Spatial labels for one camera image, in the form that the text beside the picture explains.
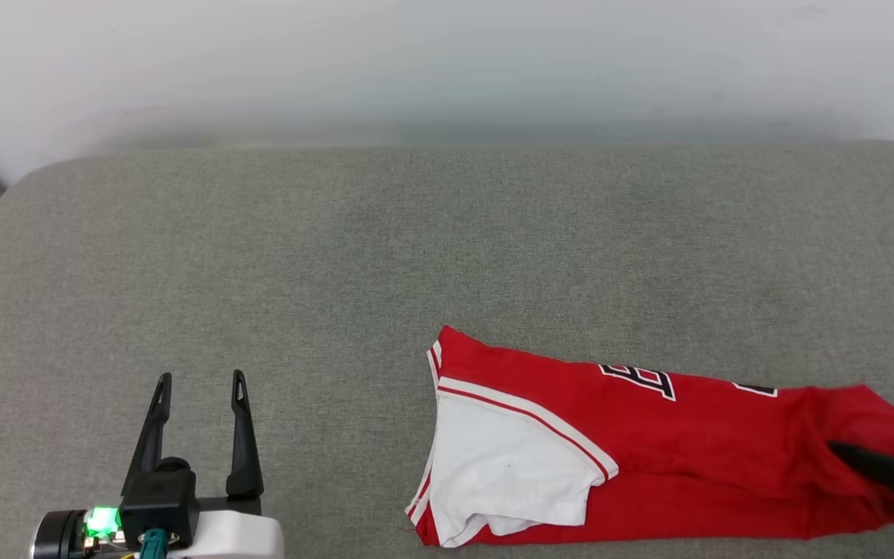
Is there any grey fabric sofa cushion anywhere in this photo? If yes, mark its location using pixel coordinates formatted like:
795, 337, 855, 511
0, 140, 894, 559

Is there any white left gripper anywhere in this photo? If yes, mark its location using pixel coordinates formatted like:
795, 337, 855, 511
123, 370, 285, 559

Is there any red and white jersey shirt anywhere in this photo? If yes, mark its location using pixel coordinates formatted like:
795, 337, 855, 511
404, 325, 894, 549

